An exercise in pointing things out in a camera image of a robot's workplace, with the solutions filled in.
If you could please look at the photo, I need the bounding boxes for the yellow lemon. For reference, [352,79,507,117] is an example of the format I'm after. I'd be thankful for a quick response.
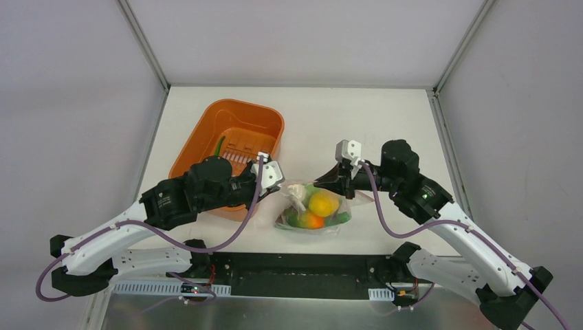
[308,190,340,218]

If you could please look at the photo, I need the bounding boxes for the white mushroom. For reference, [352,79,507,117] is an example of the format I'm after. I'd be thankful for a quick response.
[285,184,307,204]

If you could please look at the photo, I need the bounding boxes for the clear zip top bag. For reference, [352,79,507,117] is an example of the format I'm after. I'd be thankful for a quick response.
[274,181,373,234]

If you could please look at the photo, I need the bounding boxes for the small orange tangerine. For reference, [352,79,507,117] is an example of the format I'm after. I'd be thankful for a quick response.
[298,212,325,230]

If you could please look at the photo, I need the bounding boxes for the green lime fruit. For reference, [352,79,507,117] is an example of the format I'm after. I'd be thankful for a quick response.
[281,207,300,228]

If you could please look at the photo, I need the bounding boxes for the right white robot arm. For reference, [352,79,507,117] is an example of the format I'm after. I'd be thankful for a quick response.
[314,140,553,329]

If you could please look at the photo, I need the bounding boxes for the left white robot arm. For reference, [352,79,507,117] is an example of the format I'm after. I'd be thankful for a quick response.
[41,153,285,298]

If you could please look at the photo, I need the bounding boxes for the orange plastic basket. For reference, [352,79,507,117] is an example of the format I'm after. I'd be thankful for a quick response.
[148,99,285,228]

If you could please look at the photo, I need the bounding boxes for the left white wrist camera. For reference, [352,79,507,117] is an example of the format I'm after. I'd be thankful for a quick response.
[252,152,285,190]

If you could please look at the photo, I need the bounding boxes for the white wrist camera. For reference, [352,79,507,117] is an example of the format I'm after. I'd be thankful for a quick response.
[335,140,362,171]
[252,152,285,190]

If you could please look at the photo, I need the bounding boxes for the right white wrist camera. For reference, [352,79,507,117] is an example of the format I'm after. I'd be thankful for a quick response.
[335,140,362,171]

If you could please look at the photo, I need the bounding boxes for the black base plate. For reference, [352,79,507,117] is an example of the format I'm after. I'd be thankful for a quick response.
[180,252,415,300]

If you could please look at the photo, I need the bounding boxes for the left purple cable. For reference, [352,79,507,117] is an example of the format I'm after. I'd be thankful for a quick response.
[36,155,265,318]

